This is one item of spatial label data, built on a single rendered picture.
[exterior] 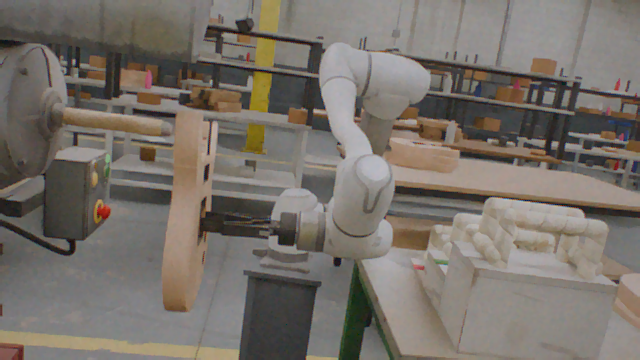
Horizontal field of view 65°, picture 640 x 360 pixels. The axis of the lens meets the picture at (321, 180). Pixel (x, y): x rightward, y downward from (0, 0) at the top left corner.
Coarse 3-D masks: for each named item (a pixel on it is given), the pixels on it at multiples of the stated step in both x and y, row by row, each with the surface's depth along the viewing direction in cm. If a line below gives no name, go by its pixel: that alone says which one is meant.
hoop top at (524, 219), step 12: (504, 216) 90; (516, 216) 89; (528, 216) 89; (540, 216) 90; (552, 216) 90; (564, 216) 91; (528, 228) 90; (540, 228) 90; (552, 228) 90; (564, 228) 90; (576, 228) 90; (588, 228) 90; (600, 228) 90
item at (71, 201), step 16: (64, 160) 117; (80, 160) 118; (48, 176) 117; (64, 176) 118; (80, 176) 118; (48, 192) 118; (64, 192) 118; (80, 192) 119; (96, 192) 125; (48, 208) 119; (64, 208) 119; (80, 208) 120; (96, 208) 126; (0, 224) 117; (48, 224) 120; (64, 224) 120; (80, 224) 120; (96, 224) 128; (32, 240) 121
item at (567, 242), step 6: (564, 234) 100; (564, 240) 100; (570, 240) 99; (576, 240) 99; (558, 246) 101; (564, 246) 100; (570, 246) 99; (558, 252) 101; (564, 252) 100; (558, 258) 101; (564, 258) 100
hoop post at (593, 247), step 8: (592, 240) 91; (600, 240) 90; (584, 248) 92; (592, 248) 91; (600, 248) 91; (584, 256) 92; (592, 256) 91; (600, 256) 91; (584, 264) 92; (592, 264) 91; (576, 272) 94; (584, 272) 92; (592, 272) 92
